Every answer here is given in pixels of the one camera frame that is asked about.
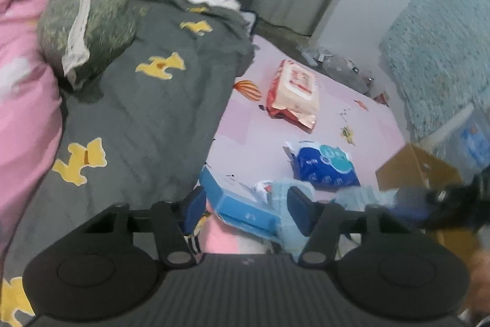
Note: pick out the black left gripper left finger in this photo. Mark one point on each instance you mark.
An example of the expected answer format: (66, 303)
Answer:
(172, 222)

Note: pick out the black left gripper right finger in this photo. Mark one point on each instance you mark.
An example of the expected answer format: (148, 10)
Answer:
(320, 223)

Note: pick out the light blue soft cloth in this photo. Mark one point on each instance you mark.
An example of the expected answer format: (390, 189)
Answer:
(289, 237)

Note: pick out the blue mask box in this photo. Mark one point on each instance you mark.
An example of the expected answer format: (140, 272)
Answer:
(238, 205)

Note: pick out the person's right hand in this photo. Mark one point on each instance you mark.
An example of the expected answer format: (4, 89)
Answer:
(479, 291)

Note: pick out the blue wet wipes pack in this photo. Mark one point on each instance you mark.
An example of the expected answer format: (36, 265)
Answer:
(323, 166)

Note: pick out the brown cardboard box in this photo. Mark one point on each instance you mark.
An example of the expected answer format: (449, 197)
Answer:
(413, 167)

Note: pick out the grey quilt with yellow bears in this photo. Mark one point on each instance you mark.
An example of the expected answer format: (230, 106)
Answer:
(138, 133)

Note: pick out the pink floor mat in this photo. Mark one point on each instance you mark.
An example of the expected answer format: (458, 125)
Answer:
(286, 125)

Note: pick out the red and cream tissue pack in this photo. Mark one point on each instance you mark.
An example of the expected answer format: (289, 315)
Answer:
(294, 95)

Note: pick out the clear plastic bottles pile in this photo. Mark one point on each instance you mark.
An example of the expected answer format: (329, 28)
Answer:
(344, 71)

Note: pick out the light blue fluffy blanket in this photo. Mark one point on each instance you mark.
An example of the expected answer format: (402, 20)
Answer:
(438, 53)

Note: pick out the pink patterned blanket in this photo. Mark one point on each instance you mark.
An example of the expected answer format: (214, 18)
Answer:
(31, 119)

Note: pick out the green patterned pillow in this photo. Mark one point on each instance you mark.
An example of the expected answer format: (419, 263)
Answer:
(80, 38)

